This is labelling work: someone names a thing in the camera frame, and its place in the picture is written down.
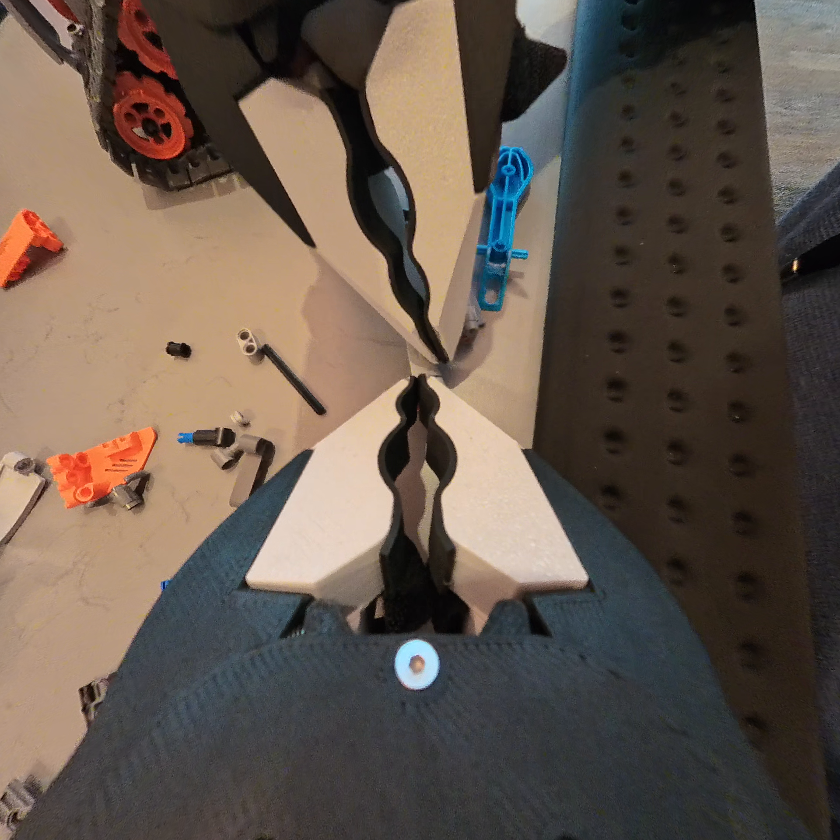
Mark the orange flat panel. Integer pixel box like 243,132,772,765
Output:
46,427,159,511

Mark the grey curved panel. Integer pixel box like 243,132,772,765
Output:
0,451,52,547

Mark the teal separator tool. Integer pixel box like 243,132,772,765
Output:
474,146,535,312

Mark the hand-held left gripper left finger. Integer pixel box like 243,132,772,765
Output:
245,375,432,635

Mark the dark grey pin connector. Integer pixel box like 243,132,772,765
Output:
98,471,152,513

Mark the long black axle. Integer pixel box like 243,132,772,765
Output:
261,344,327,416

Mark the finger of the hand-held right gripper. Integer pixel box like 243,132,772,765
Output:
238,77,450,364
366,0,488,357

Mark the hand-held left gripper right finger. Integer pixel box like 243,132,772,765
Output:
419,375,591,635

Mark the dark grey ribbed connector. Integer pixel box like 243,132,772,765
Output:
78,675,118,725

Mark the dark grey double connector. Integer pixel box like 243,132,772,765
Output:
0,776,42,824

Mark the black dimpled mat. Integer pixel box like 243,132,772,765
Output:
533,0,833,840

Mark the grey L-shaped beam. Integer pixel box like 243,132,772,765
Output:
228,433,277,508

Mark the orange wedge brick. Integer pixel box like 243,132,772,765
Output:
0,209,65,290

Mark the tracked toy robot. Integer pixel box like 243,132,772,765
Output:
7,0,238,193

